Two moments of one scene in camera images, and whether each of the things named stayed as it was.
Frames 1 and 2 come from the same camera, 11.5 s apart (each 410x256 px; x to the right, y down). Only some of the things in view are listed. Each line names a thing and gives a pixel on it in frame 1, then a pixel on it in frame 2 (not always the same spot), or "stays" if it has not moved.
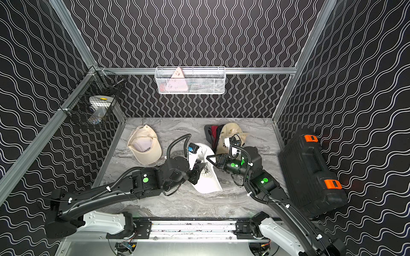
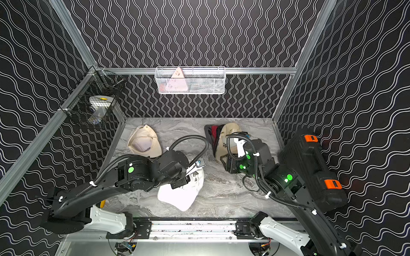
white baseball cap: [209, 182] to [181, 197]
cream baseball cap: [144, 145] stays
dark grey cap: [207, 129] stays
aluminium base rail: [194, 231] stays
